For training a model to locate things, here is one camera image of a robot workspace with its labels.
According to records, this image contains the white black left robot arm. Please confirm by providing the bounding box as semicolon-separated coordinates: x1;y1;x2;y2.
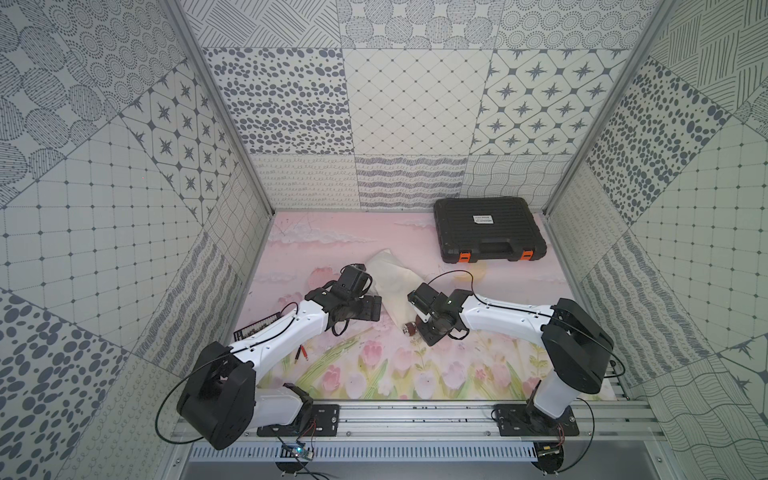
176;264;382;450

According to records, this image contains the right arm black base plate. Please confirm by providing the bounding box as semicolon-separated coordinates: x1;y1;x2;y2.
491;403;580;437

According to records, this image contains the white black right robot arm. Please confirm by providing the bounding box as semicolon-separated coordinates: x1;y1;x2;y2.
407;283;614;422

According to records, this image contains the black plastic tool case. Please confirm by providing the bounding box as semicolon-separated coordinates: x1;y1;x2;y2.
433;196;547;264

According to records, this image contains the aluminium mounting rail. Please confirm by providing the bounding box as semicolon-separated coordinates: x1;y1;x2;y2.
173;398;667;445

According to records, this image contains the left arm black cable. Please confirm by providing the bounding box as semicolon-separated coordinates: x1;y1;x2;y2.
154;299;301;446

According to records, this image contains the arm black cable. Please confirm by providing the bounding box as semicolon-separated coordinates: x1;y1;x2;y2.
154;299;301;446
425;269;626;380

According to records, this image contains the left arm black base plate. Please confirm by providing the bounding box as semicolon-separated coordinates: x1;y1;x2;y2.
257;404;340;439

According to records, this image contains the white cloth soil bag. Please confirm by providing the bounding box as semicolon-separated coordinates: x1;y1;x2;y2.
365;249;425;331

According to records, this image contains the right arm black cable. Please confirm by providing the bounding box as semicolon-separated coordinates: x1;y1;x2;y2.
425;269;626;380

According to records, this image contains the brown metal faucet valve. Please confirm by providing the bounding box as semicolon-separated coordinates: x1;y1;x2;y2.
402;322;418;337

